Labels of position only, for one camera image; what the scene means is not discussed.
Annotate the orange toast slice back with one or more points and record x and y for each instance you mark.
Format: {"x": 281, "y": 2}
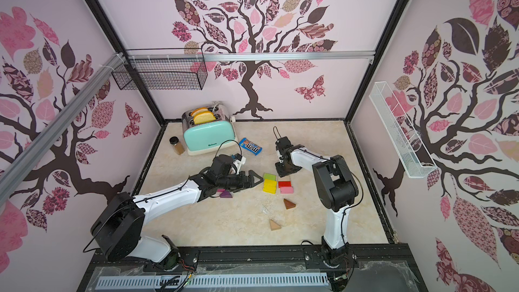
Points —
{"x": 198, "y": 111}

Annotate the wall aluminium rail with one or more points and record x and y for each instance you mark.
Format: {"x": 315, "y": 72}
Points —
{"x": 325, "y": 55}
{"x": 21, "y": 167}

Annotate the dark brown triangular block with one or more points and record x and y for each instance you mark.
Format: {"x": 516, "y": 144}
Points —
{"x": 289, "y": 204}

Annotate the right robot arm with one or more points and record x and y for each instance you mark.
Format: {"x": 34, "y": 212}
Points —
{"x": 336, "y": 189}

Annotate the mint green toy toaster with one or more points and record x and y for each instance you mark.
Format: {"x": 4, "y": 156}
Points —
{"x": 208, "y": 137}

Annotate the lime green block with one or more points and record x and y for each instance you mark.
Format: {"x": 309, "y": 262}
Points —
{"x": 270, "y": 177}

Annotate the left wall aluminium rail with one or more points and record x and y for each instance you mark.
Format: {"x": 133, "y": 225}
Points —
{"x": 21, "y": 167}

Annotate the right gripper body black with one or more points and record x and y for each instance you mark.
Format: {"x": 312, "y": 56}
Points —
{"x": 282, "y": 153}

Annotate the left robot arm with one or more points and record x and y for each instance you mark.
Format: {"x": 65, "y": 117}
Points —
{"x": 118, "y": 230}

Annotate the yellow block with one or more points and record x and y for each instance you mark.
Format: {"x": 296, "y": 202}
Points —
{"x": 271, "y": 190}
{"x": 270, "y": 183}

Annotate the small brown spice jar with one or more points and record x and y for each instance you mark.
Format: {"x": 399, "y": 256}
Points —
{"x": 177, "y": 145}

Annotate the light pink block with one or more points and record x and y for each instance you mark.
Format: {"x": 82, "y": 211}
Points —
{"x": 286, "y": 190}

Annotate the white wire wall shelf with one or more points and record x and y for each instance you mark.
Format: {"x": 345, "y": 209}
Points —
{"x": 392, "y": 108}

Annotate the red block group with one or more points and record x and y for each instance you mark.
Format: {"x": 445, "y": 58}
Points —
{"x": 284, "y": 184}

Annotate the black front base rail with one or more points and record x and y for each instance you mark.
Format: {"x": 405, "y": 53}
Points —
{"x": 309, "y": 256}

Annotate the yellow toast slice front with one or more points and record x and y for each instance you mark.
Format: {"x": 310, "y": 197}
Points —
{"x": 203, "y": 117}

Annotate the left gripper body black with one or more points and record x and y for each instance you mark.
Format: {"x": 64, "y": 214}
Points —
{"x": 234, "y": 182}

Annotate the white slotted cable duct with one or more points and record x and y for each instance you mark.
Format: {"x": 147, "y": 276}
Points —
{"x": 210, "y": 281}

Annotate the blue candy packet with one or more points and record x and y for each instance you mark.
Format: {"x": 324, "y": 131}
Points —
{"x": 250, "y": 146}

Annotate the back wall aluminium rail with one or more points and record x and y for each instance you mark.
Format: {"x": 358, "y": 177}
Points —
{"x": 325, "y": 55}

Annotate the black wire wall basket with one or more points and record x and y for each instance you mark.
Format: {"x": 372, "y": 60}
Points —
{"x": 175, "y": 69}

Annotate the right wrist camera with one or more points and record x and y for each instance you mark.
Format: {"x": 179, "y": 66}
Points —
{"x": 283, "y": 145}

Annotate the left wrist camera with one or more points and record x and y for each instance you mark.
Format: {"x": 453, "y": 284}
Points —
{"x": 224, "y": 165}

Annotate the purple triangular wooden block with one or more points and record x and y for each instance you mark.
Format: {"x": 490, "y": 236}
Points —
{"x": 225, "y": 194}

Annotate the light brown triangular block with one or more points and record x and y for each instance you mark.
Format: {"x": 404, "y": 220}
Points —
{"x": 274, "y": 226}

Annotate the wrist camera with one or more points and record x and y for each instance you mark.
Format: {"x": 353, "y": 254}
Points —
{"x": 283, "y": 145}
{"x": 224, "y": 165}

